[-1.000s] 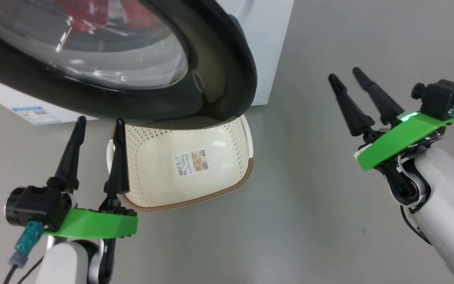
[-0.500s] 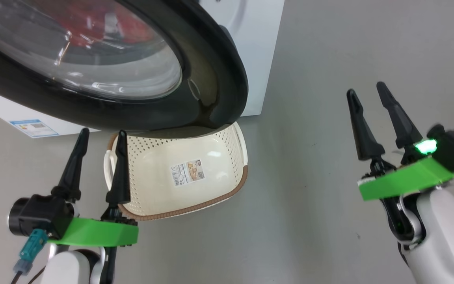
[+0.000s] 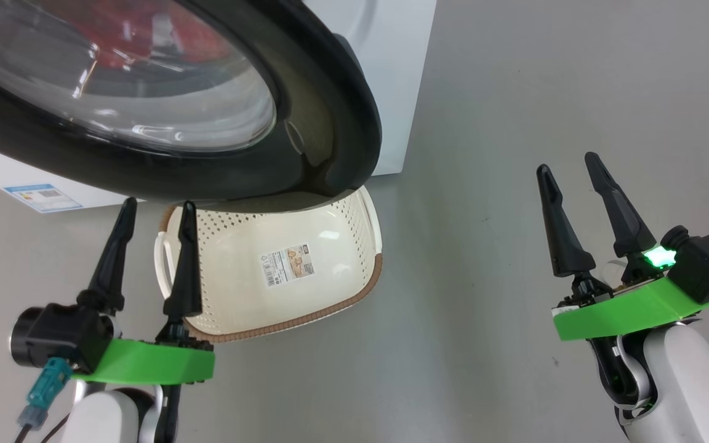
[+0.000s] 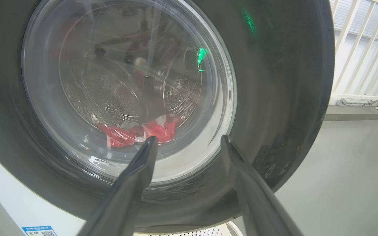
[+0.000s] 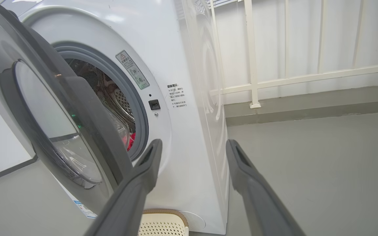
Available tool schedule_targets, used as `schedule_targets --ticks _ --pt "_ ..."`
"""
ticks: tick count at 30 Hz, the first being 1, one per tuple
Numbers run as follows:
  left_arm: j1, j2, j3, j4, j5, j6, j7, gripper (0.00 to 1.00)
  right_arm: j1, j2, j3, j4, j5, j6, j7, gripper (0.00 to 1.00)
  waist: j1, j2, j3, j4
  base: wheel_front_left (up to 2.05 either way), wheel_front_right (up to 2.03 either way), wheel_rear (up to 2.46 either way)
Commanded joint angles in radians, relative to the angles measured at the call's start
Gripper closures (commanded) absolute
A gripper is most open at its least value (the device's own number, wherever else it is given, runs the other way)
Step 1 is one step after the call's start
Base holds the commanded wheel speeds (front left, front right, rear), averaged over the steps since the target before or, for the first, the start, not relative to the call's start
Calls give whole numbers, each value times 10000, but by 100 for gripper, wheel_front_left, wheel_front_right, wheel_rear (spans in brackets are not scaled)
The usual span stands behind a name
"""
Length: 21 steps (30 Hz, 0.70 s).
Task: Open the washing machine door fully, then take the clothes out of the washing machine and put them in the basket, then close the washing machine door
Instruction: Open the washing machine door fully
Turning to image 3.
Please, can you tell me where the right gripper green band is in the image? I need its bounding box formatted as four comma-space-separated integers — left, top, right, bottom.
537, 152, 709, 342

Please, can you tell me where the black round washing machine door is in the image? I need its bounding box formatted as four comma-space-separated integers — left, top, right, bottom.
0, 0, 383, 214

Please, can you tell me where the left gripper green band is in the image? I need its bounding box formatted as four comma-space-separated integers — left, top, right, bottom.
71, 197, 215, 386

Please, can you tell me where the red and white garment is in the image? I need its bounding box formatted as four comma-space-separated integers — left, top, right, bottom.
41, 0, 233, 70

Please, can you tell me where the blue energy label sticker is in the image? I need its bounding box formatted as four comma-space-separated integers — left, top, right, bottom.
4, 183, 83, 214

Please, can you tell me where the white front-load washing machine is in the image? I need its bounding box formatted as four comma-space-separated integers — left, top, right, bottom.
0, 0, 437, 214

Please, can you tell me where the cream perforated laundry basket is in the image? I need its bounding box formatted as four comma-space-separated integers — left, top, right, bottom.
154, 186, 383, 343

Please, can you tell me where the paper label in basket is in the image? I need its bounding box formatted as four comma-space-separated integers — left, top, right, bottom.
260, 244, 316, 289

